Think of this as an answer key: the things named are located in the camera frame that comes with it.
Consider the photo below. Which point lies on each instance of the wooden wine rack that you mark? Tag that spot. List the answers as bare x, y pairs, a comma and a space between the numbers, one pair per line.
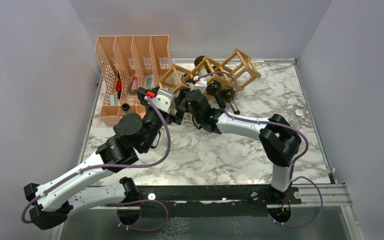
238, 69

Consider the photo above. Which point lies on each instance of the red item in organizer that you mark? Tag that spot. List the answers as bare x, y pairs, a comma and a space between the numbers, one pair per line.
118, 87

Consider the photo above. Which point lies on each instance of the blue item in organizer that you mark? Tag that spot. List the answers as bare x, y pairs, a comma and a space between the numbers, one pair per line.
149, 81

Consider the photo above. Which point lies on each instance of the pink item in organizer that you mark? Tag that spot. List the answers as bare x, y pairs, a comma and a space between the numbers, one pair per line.
133, 87

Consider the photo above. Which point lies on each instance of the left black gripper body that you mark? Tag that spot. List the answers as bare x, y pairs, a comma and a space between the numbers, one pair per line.
151, 117

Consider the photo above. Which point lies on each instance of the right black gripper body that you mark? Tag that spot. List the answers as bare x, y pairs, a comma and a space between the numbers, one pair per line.
184, 91

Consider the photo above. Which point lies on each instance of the orange plastic file organizer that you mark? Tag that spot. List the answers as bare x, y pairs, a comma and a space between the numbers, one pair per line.
129, 55

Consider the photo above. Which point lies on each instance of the clear glass jar silver lid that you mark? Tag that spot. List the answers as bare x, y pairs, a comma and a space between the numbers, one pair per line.
296, 118

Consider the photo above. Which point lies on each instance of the light blue tube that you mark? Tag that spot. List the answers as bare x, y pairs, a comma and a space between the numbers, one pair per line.
112, 100

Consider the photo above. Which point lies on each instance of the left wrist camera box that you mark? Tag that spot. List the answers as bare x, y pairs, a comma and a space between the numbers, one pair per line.
163, 99

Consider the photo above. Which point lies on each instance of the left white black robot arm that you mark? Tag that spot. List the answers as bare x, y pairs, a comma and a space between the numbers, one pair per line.
50, 204

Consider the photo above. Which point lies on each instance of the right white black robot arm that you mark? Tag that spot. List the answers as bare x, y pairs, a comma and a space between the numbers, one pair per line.
280, 142

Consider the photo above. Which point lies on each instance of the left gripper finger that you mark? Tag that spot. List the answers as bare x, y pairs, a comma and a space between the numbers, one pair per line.
142, 93
177, 118

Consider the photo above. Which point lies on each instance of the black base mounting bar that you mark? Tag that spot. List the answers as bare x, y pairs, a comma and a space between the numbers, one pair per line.
197, 201

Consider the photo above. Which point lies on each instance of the standing white wine bottle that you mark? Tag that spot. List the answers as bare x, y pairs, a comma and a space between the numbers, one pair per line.
126, 109

